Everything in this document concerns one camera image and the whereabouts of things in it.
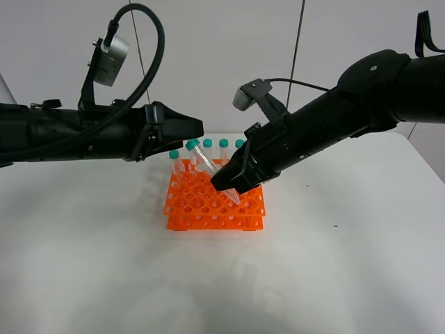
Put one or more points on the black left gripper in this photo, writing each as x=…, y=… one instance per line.
x=146, y=130

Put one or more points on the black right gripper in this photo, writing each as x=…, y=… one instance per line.
x=267, y=151

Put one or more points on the clear tube teal cap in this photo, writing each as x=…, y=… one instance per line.
x=211, y=169

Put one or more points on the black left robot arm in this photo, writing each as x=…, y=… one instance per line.
x=26, y=128

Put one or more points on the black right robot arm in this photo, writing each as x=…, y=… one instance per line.
x=372, y=95

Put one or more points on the front left rack tube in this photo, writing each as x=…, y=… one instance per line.
x=176, y=162

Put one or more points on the row tube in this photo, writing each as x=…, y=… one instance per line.
x=239, y=143
x=223, y=145
x=193, y=160
x=207, y=145

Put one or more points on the orange test tube rack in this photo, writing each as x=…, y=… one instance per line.
x=193, y=204

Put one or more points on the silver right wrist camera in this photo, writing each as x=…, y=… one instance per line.
x=247, y=94

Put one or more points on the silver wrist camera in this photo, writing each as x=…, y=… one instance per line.
x=247, y=94
x=107, y=61

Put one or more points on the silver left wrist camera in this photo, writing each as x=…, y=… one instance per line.
x=107, y=61

